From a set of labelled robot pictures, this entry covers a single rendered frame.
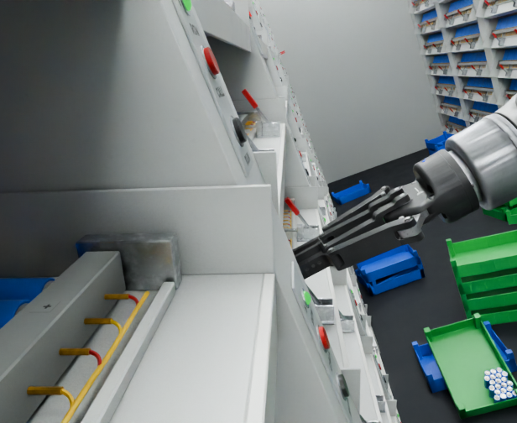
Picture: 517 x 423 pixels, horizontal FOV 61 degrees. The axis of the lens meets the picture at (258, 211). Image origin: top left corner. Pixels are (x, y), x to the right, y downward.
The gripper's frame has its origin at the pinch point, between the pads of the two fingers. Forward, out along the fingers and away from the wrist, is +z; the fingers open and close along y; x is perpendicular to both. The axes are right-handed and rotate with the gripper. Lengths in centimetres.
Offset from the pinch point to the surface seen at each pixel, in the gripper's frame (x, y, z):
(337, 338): -8.5, -4.2, 0.0
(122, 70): 23.7, -25.3, -3.4
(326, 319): -7.5, -1.0, 0.7
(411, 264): -97, 163, -14
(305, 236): -6.4, 25.7, 2.0
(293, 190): -2.6, 44.4, 2.0
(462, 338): -95, 95, -15
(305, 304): 6.0, -21.3, -3.5
